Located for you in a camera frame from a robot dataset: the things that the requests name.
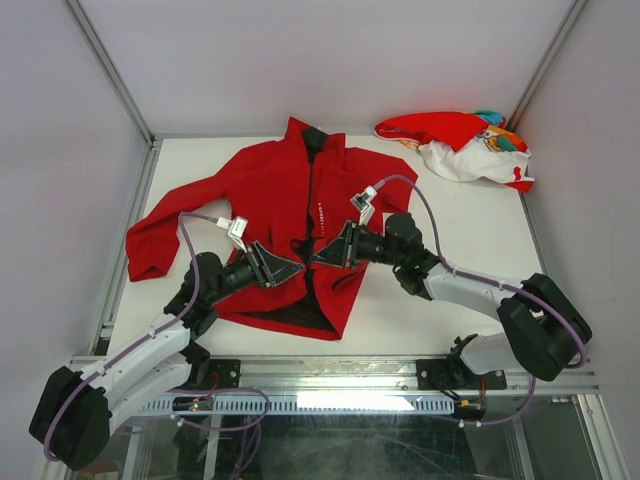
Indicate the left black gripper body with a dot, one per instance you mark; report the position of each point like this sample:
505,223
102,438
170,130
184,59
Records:
239,275

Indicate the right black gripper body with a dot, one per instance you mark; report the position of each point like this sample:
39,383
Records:
371,247

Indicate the red zip jacket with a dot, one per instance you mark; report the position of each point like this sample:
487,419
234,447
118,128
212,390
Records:
296,196

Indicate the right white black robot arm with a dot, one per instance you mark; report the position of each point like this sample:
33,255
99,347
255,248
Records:
542,330

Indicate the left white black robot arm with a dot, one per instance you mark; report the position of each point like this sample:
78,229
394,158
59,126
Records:
79,410

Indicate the red white printed garment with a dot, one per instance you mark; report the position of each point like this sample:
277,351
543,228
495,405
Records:
463,146

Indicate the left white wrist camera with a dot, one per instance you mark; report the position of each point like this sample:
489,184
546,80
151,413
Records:
235,229

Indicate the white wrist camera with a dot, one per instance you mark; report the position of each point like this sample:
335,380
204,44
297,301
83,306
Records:
363,203
235,229

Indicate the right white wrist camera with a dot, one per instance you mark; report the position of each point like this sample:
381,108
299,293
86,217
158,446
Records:
363,203

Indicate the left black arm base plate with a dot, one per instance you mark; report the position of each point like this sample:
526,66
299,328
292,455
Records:
214,374

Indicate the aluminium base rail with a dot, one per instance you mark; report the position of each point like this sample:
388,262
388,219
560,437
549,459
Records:
289,374

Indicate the slotted grey cable duct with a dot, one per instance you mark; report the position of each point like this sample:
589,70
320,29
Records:
305,403

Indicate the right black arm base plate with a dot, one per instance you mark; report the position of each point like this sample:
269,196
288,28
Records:
443,374

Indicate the left aluminium corner post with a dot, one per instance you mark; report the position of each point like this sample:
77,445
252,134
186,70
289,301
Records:
97,47

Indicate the aluminium corner post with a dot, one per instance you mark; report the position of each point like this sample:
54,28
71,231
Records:
547,61
97,47

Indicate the right aluminium corner post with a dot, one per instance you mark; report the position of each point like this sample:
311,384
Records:
547,61

